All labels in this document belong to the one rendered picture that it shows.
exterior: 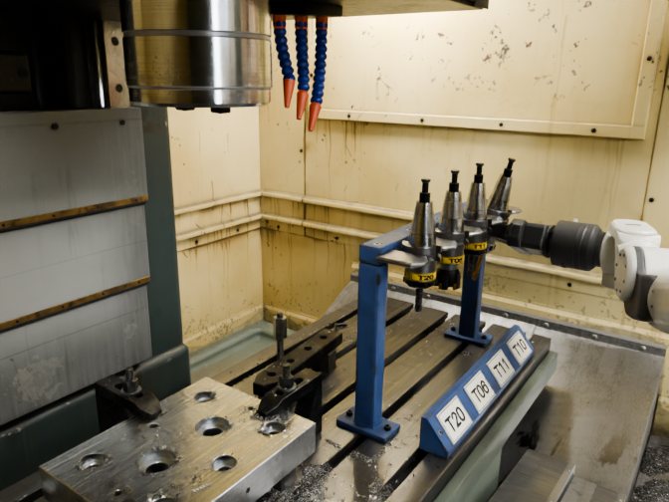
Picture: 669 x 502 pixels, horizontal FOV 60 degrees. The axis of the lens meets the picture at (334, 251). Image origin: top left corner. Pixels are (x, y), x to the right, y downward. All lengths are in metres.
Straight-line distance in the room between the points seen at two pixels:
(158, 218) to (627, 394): 1.11
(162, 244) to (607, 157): 1.03
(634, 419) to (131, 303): 1.10
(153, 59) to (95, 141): 0.51
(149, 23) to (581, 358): 1.26
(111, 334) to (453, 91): 1.02
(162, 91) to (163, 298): 0.76
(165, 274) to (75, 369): 0.27
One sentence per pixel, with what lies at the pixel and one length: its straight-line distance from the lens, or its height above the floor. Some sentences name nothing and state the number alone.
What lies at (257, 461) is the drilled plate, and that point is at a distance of 0.82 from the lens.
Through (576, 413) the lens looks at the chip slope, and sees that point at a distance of 1.46.
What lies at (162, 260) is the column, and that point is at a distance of 1.31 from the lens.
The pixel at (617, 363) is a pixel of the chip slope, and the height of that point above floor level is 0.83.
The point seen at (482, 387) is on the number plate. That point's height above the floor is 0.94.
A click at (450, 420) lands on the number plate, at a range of 1.01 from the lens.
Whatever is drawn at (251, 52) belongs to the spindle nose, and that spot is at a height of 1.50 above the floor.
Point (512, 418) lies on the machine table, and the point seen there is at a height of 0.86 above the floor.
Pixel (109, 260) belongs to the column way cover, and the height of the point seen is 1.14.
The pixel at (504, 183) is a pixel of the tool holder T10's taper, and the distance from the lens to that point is 1.20.
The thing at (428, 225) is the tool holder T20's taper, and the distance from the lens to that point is 0.91.
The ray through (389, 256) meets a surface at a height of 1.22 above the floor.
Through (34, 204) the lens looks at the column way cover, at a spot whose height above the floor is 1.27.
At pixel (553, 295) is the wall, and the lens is 1.61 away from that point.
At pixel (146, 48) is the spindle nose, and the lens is 0.64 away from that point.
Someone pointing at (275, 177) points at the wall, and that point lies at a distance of 1.97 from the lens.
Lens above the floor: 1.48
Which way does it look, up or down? 17 degrees down
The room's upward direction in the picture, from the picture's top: 1 degrees clockwise
